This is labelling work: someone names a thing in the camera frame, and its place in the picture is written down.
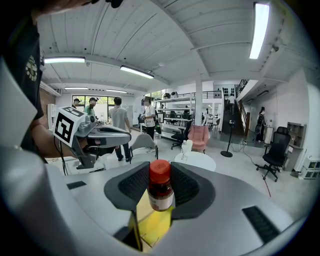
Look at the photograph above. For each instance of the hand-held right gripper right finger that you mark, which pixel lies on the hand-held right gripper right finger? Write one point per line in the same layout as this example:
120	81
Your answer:
220	212

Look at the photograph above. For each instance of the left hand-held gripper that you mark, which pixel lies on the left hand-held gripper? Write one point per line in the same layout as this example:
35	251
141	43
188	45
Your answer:
66	127

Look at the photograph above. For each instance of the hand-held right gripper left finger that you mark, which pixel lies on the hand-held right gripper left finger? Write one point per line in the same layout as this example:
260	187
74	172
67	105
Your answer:
95	212

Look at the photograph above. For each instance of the yellow box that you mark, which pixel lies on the yellow box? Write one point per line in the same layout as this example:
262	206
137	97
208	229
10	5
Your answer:
150	225

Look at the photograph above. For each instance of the small red-capped bottle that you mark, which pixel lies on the small red-capped bottle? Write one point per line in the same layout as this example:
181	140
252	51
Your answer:
160	185

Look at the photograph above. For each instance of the person's left forearm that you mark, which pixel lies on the person's left forearm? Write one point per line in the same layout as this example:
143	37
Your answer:
47	142

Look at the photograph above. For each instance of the person's left hand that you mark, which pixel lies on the person's left hand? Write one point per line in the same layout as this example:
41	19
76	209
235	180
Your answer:
95	148

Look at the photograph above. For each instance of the long ceiling light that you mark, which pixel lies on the long ceiling light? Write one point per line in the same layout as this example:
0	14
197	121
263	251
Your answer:
63	60
259	30
136	72
76	88
116	91

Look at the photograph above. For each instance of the window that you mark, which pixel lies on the window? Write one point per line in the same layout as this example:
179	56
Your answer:
82	98

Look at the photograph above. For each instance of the round white table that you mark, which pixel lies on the round white table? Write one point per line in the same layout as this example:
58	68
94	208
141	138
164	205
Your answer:
197	161

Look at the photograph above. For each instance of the black floor stand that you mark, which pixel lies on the black floor stand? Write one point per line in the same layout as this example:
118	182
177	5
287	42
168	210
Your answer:
227	153

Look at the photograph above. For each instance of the white shelf rack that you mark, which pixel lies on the white shelf rack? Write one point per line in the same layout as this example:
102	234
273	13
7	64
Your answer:
175	112

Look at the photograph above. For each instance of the black office chair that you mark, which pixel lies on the black office chair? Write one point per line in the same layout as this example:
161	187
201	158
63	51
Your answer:
276	152
181	136

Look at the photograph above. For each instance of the clear plastic water bottle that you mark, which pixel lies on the clear plastic water bottle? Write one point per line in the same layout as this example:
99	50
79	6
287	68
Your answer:
184	147

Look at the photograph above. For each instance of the white plastic jug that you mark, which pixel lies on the white plastic jug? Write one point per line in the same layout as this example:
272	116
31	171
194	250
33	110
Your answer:
189	146

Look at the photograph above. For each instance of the pink armchair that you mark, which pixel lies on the pink armchair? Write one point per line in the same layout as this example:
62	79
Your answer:
198	137

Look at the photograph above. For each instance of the white pillar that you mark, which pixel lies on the white pillar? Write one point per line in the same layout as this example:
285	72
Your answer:
199	100

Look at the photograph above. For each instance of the black staircase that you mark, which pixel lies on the black staircase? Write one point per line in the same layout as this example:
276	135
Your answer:
232	120

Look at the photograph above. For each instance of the white low cabinet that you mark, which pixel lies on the white low cabinet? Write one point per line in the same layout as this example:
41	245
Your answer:
311	168

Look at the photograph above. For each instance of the grey shelf cabinet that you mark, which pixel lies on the grey shelf cabinet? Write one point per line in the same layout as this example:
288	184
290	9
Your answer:
296	140

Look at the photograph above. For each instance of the person's black t-shirt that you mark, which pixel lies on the person's black t-shirt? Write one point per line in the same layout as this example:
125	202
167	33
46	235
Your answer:
25	50

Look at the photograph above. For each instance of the person's head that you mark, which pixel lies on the person's head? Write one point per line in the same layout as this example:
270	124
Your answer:
57	6

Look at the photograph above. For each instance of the black head-mounted camera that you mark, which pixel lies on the black head-mounted camera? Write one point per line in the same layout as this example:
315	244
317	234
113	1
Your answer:
115	3

